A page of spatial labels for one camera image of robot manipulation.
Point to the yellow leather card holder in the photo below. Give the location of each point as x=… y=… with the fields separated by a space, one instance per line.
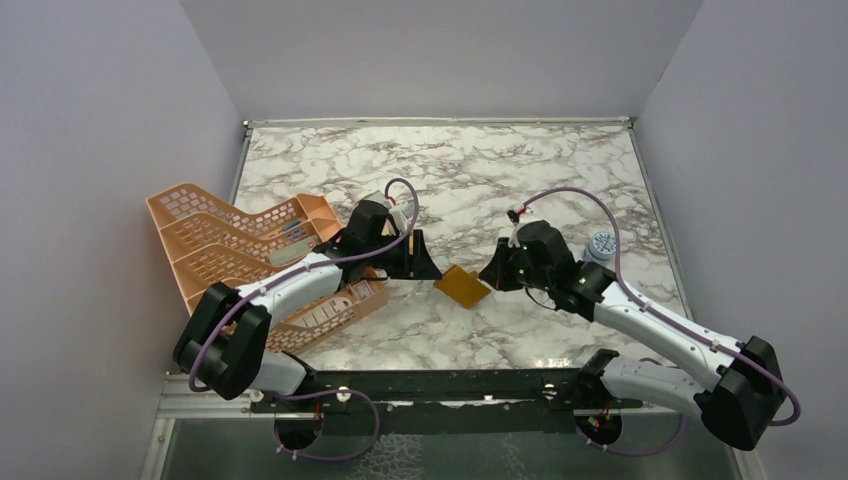
x=462 y=286

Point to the blue white small jar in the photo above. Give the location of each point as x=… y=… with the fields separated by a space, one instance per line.
x=601 y=248

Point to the aluminium table frame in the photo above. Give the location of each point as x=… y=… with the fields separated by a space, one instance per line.
x=581 y=180

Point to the pink plastic desk organizer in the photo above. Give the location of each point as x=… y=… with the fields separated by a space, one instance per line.
x=208 y=240

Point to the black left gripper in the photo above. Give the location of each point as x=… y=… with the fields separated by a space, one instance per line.
x=423 y=266

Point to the grey deli box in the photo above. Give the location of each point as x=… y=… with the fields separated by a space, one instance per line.
x=292 y=253

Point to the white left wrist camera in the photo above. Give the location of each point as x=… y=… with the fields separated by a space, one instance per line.
x=400 y=213

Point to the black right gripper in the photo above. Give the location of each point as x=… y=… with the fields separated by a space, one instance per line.
x=496 y=273

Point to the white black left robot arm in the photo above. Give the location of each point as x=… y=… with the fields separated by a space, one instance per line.
x=223 y=346

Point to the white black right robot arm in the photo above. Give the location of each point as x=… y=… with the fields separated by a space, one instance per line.
x=729 y=385

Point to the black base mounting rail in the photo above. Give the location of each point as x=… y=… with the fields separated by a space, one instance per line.
x=432 y=402

